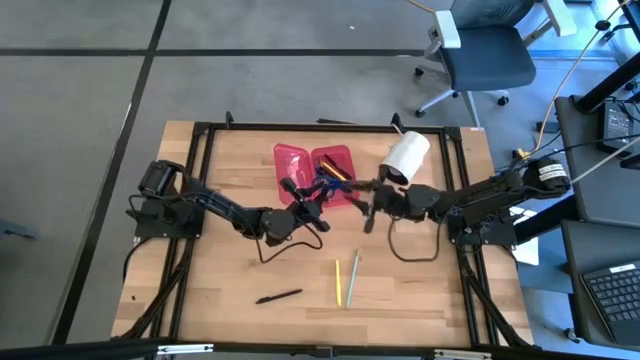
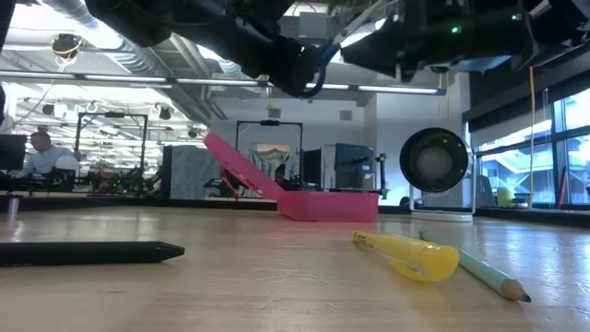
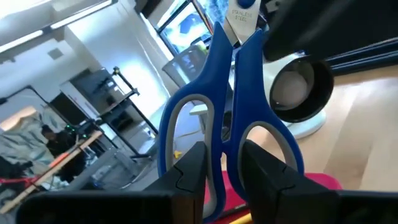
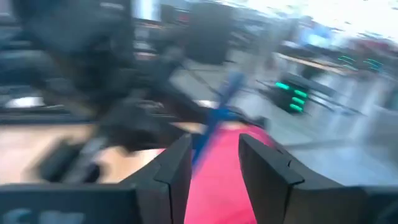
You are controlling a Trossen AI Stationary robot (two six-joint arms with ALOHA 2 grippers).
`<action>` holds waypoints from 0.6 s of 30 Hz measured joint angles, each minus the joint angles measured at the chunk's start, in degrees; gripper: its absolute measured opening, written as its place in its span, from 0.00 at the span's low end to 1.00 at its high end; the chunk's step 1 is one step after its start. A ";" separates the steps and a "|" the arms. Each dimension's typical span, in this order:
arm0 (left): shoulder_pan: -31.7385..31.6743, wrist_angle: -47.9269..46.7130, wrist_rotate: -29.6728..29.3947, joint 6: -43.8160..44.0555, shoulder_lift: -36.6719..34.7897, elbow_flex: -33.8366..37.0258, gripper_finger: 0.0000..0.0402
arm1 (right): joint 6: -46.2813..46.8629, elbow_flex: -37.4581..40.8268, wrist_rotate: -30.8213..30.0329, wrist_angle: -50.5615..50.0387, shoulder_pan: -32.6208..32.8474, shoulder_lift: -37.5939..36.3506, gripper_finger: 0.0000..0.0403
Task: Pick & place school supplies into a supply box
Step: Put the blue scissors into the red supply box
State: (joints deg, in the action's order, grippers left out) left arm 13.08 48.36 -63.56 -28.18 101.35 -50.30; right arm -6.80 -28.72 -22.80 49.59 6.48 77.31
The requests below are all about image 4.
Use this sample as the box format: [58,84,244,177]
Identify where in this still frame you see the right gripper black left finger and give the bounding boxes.
[123,133,193,224]

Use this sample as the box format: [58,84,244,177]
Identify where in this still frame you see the blue handled scissors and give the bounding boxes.
[191,71,249,166]

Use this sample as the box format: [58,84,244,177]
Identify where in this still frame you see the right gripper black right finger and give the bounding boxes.
[238,133,343,224]

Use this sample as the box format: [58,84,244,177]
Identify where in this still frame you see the red plastic pencil box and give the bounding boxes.
[183,123,280,224]

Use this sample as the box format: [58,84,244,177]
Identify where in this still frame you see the black high-backed chair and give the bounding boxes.
[186,2,237,65]

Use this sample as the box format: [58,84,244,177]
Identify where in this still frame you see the dark device with green lights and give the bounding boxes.
[270,73,312,114]

